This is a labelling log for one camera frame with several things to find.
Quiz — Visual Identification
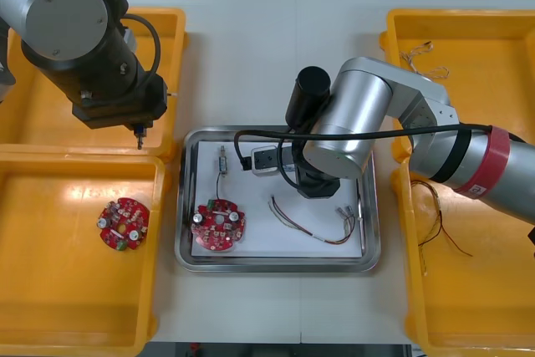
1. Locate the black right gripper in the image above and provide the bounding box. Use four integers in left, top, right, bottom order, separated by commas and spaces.
297, 166, 341, 201

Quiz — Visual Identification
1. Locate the steel tray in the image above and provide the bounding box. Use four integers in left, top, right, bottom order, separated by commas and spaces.
174, 125, 382, 273

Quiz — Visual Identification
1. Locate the round red circuit board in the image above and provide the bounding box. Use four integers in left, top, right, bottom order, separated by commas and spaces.
98, 196, 150, 252
191, 197, 247, 252

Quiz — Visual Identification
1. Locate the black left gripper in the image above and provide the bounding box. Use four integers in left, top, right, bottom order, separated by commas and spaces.
73, 75, 169, 130

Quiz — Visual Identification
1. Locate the white sheet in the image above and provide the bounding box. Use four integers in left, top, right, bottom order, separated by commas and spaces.
191, 140, 364, 258

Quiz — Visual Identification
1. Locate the yellow-orange plastic bin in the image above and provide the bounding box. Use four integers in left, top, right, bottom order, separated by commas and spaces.
0, 155, 172, 357
0, 6, 188, 157
392, 160, 535, 357
379, 8, 535, 166

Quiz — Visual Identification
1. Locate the red yellow-green wire harness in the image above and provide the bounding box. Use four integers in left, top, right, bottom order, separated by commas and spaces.
410, 180, 474, 278

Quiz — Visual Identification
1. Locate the red black green wire harness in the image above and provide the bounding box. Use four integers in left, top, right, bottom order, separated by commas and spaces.
267, 196, 354, 246

